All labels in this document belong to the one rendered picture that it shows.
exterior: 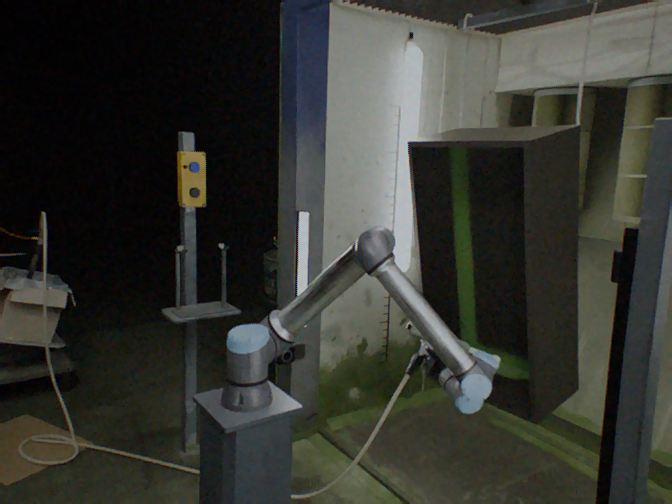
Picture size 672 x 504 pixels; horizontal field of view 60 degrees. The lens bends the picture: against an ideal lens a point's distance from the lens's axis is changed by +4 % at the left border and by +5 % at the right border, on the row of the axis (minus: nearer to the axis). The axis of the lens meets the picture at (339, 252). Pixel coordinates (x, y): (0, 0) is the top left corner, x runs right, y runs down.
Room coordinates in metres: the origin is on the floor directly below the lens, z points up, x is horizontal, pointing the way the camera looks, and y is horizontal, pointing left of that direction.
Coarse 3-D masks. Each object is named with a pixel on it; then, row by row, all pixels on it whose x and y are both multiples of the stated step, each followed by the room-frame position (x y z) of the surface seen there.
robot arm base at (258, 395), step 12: (228, 384) 1.93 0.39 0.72; (240, 384) 1.90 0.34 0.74; (252, 384) 1.90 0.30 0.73; (264, 384) 1.94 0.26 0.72; (228, 396) 1.91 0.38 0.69; (240, 396) 1.89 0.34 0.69; (252, 396) 1.89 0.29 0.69; (264, 396) 1.92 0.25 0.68; (228, 408) 1.89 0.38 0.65; (240, 408) 1.88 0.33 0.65; (252, 408) 1.88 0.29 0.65
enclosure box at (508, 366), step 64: (512, 128) 2.48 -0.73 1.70; (576, 128) 2.29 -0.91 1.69; (448, 192) 2.75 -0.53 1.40; (512, 192) 2.58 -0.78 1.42; (576, 192) 2.33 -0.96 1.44; (448, 256) 2.77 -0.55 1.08; (512, 256) 2.63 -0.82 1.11; (576, 256) 2.37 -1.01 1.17; (448, 320) 2.80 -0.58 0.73; (512, 320) 2.68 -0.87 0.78; (576, 320) 2.41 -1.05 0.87; (512, 384) 2.56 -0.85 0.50; (576, 384) 2.45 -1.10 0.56
